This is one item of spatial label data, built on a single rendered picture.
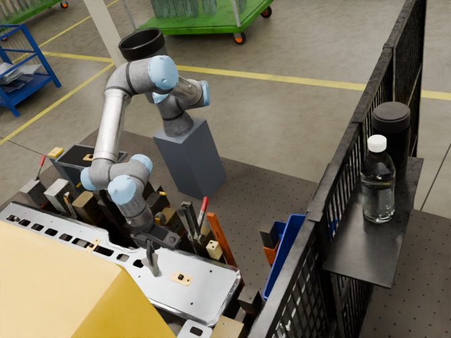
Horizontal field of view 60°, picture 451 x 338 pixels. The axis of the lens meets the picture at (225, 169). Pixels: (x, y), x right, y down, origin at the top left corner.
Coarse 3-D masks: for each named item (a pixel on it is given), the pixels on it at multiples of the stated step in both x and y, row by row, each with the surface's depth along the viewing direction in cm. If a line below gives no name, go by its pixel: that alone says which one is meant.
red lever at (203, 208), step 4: (204, 200) 143; (208, 200) 143; (204, 204) 143; (204, 208) 142; (200, 212) 143; (204, 212) 143; (200, 216) 142; (200, 220) 142; (200, 224) 142; (200, 228) 142
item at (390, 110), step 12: (384, 108) 80; (396, 108) 79; (408, 108) 79; (372, 120) 82; (384, 120) 78; (396, 120) 77; (408, 120) 78; (372, 132) 83; (384, 132) 79; (396, 132) 78; (408, 132) 79; (396, 144) 80; (408, 144) 82; (396, 156) 82; (396, 168) 85; (396, 180) 87
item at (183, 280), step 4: (176, 272) 140; (180, 272) 139; (172, 276) 139; (176, 276) 138; (184, 276) 138; (188, 276) 137; (192, 276) 137; (172, 280) 138; (176, 280) 137; (180, 280) 137; (184, 280) 136; (184, 284) 135; (188, 284) 135
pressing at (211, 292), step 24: (0, 216) 195; (24, 216) 190; (48, 216) 184; (72, 240) 168; (120, 264) 150; (168, 264) 144; (192, 264) 141; (216, 264) 138; (144, 288) 139; (168, 288) 136; (192, 288) 133; (216, 288) 131; (192, 312) 127; (216, 312) 124
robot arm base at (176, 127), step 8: (184, 112) 186; (168, 120) 184; (176, 120) 184; (184, 120) 186; (192, 120) 191; (168, 128) 186; (176, 128) 186; (184, 128) 186; (168, 136) 190; (176, 136) 188
